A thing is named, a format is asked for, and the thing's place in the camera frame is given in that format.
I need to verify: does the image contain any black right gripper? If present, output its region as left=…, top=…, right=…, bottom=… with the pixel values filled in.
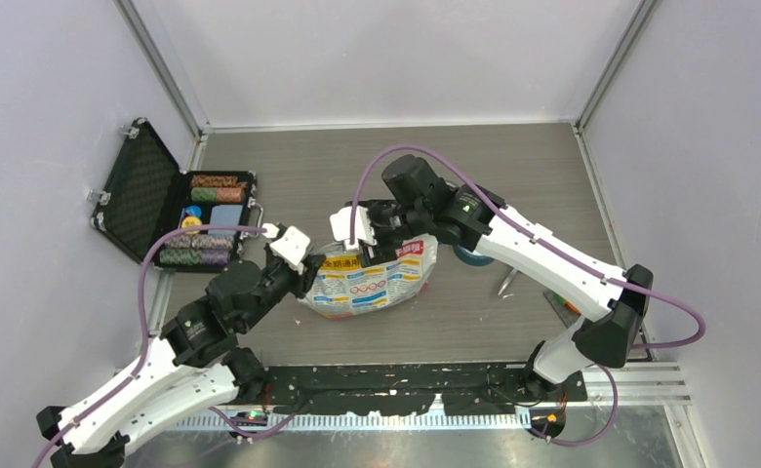
left=358, top=198, right=429, bottom=266

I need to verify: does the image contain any white yellow pet food bag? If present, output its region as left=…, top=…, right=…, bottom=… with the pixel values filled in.
left=300, top=235, right=439, bottom=319

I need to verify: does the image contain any metal food scoop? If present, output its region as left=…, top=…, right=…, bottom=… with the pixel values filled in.
left=497, top=269, right=520, bottom=295

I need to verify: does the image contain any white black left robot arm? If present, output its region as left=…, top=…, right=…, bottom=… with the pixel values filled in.
left=36, top=253, right=325, bottom=467

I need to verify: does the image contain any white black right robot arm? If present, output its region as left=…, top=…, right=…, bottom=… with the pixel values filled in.
left=343, top=154, right=653, bottom=401

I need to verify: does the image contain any teal double pet bowl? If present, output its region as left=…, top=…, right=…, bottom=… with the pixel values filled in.
left=453, top=246, right=494, bottom=267

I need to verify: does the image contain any green striped chip stack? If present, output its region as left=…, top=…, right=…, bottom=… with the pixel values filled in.
left=158, top=249, right=231, bottom=266

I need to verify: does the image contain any light blue card deck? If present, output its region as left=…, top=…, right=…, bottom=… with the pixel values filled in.
left=207, top=205, right=244, bottom=235

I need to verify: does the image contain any striped poker chip stack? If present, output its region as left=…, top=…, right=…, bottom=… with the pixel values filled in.
left=164, top=234, right=235, bottom=251

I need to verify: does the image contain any yellow poker chip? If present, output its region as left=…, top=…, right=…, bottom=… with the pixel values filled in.
left=180, top=215, right=203, bottom=229

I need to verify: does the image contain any blue poker chip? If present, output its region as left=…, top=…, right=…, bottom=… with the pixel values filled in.
left=182, top=206, right=202, bottom=217

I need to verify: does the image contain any green poker chip stack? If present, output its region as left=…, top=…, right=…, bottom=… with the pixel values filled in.
left=190, top=187, right=245, bottom=204

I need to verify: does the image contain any brown poker chip stack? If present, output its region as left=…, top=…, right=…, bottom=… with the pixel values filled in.
left=190, top=174, right=239, bottom=188

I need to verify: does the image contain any black foam-lined case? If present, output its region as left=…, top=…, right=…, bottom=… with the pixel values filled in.
left=89, top=117, right=264, bottom=273

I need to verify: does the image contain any orange toy brick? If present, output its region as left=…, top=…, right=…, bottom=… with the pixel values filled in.
left=563, top=299, right=581, bottom=315

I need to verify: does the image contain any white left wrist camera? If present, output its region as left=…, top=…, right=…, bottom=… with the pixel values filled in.
left=262, top=223, right=312, bottom=274

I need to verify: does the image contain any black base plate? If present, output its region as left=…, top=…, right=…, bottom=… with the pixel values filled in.
left=231, top=362, right=587, bottom=416

